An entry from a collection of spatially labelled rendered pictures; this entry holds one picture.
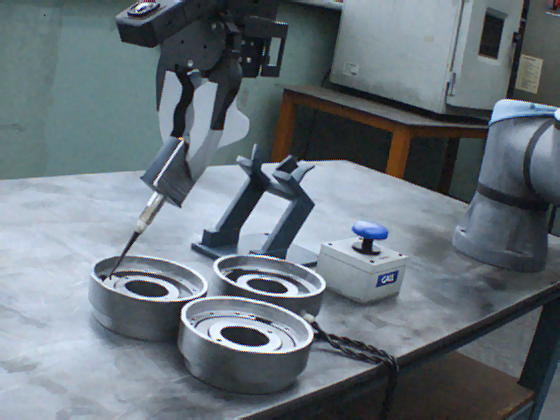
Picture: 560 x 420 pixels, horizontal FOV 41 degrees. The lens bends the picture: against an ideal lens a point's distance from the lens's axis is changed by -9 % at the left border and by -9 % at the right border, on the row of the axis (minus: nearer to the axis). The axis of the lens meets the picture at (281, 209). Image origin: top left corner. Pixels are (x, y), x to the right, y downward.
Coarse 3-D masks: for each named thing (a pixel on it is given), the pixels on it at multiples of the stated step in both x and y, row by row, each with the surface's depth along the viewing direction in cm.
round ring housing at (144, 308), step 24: (96, 264) 68; (120, 264) 71; (144, 264) 73; (168, 264) 72; (96, 288) 64; (120, 288) 67; (144, 288) 70; (168, 288) 69; (192, 288) 70; (96, 312) 66; (120, 312) 63; (144, 312) 63; (168, 312) 64; (144, 336) 64; (168, 336) 65
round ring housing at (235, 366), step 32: (192, 320) 63; (256, 320) 67; (288, 320) 66; (192, 352) 59; (224, 352) 57; (256, 352) 57; (288, 352) 58; (224, 384) 59; (256, 384) 59; (288, 384) 61
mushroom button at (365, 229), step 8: (360, 224) 85; (368, 224) 85; (376, 224) 86; (360, 232) 84; (368, 232) 84; (376, 232) 84; (384, 232) 84; (368, 240) 85; (376, 240) 84; (368, 248) 85
